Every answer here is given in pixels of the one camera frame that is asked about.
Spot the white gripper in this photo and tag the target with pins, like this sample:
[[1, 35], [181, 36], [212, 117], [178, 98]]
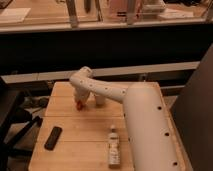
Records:
[[81, 96]]

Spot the red pepper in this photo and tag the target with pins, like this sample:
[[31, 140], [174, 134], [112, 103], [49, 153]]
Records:
[[80, 105]]

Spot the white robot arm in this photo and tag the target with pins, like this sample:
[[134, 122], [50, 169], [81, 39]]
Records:
[[150, 136]]

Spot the black remote control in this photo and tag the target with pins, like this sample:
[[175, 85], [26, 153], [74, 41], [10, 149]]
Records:
[[53, 138]]

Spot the black chair at left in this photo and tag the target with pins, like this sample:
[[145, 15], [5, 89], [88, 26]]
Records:
[[12, 113]]

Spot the white plastic bottle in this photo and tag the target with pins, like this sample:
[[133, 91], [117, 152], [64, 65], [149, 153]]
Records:
[[113, 148]]

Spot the wooden shelf with items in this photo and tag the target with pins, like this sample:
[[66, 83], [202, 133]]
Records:
[[22, 16]]

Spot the dark panel at right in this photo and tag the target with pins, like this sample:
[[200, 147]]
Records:
[[193, 114]]

